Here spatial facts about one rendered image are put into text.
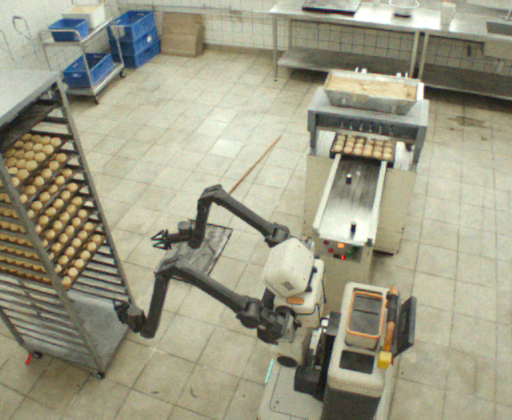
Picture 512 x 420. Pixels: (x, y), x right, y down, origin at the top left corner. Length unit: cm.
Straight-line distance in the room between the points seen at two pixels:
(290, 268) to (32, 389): 200
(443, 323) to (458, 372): 37
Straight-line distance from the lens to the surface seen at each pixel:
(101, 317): 322
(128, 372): 311
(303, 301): 193
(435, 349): 321
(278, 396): 259
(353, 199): 276
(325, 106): 294
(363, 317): 212
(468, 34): 530
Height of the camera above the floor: 262
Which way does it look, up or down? 41 degrees down
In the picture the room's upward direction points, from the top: 3 degrees counter-clockwise
